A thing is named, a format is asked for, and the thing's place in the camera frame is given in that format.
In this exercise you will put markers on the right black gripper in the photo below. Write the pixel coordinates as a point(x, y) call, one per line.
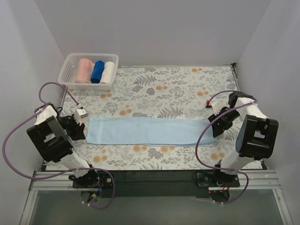
point(217, 122)

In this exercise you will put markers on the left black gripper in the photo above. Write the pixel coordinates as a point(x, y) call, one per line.
point(75, 128)

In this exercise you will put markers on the light blue towel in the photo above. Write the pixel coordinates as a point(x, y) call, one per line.
point(145, 131)

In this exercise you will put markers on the pink towel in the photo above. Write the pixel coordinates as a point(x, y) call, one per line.
point(85, 69)

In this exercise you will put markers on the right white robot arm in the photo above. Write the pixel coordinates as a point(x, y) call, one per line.
point(255, 140)

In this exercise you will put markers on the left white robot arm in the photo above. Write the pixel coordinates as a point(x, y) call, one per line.
point(53, 136)

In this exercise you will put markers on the floral table mat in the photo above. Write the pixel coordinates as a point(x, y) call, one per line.
point(160, 92)

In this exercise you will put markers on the white plastic basket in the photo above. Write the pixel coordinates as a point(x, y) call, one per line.
point(69, 71)

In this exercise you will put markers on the white rolled towel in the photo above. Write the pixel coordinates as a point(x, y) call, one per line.
point(107, 74)

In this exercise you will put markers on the blue rolled towel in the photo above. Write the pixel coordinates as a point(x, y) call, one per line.
point(97, 72)

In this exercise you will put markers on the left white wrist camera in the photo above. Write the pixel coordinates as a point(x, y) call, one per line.
point(80, 114)

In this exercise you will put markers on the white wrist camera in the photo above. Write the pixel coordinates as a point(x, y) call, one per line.
point(80, 114)
point(215, 106)

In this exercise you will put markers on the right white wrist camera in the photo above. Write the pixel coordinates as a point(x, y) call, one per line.
point(215, 106)

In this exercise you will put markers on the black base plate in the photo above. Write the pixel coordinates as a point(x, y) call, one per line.
point(153, 183)

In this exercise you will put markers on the aluminium rail frame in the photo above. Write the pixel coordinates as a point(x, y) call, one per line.
point(258, 179)

